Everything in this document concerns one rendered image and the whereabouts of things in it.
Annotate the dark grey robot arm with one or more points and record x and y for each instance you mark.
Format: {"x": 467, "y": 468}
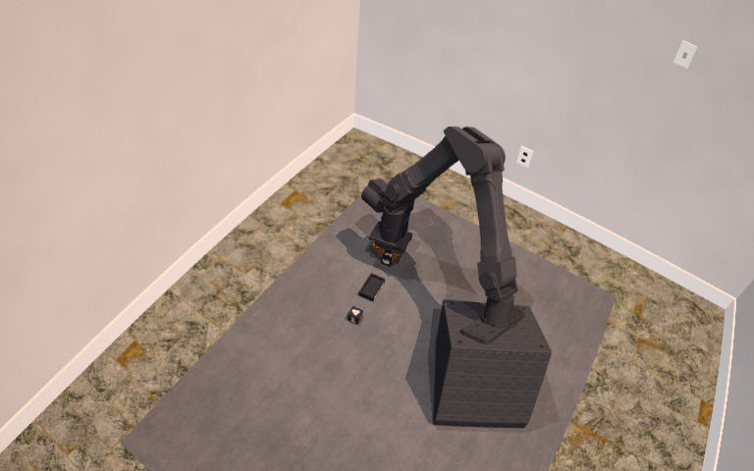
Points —
{"x": 497, "y": 269}

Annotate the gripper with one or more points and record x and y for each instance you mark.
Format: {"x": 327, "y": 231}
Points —
{"x": 390, "y": 239}

